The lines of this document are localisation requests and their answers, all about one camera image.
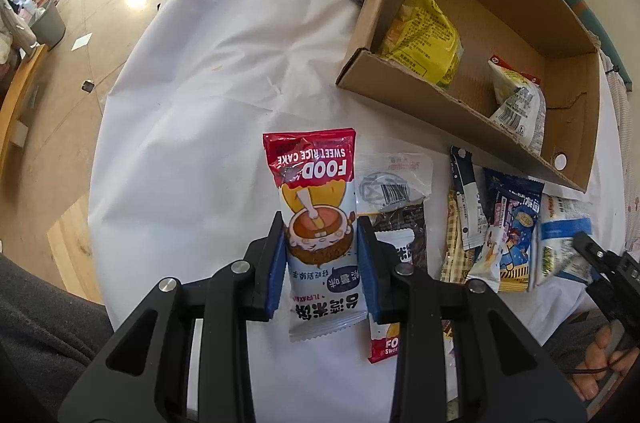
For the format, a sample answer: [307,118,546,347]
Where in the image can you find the red white rice cake packet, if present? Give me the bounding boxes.
[367,228,416,365]
[262,128,368,344]

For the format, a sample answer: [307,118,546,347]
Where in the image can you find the dark blue stick packet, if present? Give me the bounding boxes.
[449,146,488,251]

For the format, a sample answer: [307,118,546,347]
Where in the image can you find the beige checked snack packet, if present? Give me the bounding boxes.
[440,190,481,284]

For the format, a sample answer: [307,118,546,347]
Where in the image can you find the white blue snack packet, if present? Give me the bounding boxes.
[532,194,601,289]

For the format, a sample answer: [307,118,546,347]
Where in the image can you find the clear barcode snack packet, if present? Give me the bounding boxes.
[355,153,435,271]

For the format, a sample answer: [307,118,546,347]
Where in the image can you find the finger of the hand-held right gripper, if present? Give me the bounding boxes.
[571,230,621,275]

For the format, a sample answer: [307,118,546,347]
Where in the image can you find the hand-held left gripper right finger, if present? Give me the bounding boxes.
[356,215,588,423]

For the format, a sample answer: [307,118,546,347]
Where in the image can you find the blue cartoon snack packet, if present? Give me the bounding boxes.
[467,168,545,294]

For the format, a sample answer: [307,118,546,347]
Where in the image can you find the black cable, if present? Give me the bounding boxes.
[564,350,633,375]

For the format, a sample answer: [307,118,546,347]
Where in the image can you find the teal padded mat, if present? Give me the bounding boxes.
[532,0,633,91]

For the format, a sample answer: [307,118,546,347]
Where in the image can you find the white snack packet red corner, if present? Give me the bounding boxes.
[487,55,548,156]

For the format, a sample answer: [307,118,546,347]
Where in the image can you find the yellow snack packet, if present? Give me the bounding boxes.
[377,0,463,91]

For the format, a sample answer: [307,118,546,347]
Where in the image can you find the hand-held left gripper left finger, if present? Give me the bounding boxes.
[57,212,296,423]

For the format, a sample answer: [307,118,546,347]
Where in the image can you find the grey bin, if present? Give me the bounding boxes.
[30,0,67,48]

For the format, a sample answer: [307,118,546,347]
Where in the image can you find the grey trousers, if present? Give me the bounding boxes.
[0,253,113,423]

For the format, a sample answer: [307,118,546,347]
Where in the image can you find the person's right hand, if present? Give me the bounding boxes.
[567,325,640,404]

